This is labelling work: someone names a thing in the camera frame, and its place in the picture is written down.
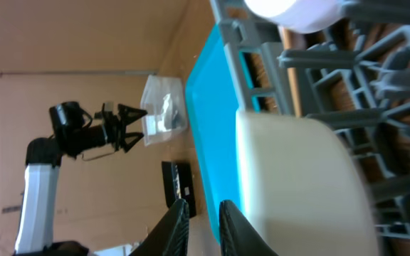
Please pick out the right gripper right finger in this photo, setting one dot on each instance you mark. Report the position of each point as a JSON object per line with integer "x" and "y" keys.
{"x": 237, "y": 236}

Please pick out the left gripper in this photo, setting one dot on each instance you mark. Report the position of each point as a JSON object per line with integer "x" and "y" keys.
{"x": 112, "y": 125}

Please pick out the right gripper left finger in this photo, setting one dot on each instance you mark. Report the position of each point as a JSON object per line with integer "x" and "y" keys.
{"x": 170, "y": 236}

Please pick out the white napkin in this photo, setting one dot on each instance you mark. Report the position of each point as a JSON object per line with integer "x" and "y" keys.
{"x": 165, "y": 119}

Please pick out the teal plastic serving tray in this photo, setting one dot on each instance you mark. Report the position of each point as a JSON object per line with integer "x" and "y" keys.
{"x": 211, "y": 104}

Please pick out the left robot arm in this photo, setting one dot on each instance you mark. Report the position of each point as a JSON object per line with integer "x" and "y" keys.
{"x": 74, "y": 132}

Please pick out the grey dishwasher rack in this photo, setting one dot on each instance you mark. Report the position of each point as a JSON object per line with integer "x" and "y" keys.
{"x": 359, "y": 74}

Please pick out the clear plastic bin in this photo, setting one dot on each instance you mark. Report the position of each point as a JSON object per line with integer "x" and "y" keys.
{"x": 155, "y": 89}

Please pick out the black plastic tray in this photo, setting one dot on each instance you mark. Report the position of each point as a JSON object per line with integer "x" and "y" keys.
{"x": 178, "y": 184}

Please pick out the cardboard wall panel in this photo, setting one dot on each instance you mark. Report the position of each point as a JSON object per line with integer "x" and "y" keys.
{"x": 91, "y": 52}

